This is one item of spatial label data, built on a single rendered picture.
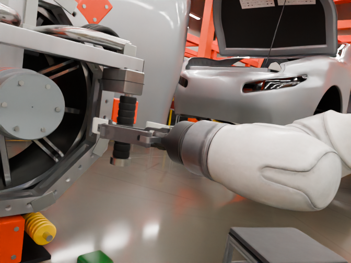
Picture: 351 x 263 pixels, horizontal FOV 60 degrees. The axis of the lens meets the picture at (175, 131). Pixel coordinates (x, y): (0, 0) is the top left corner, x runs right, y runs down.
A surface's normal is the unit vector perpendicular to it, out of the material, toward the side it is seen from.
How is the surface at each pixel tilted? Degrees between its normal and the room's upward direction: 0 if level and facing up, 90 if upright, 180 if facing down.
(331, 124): 47
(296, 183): 95
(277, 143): 54
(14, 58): 90
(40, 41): 90
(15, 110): 90
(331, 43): 120
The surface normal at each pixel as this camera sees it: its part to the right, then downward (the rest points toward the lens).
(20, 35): 0.70, 0.16
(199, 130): -0.44, -0.66
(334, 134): 0.03, -0.40
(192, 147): -0.69, -0.10
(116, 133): -0.32, 0.04
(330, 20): -0.80, 0.49
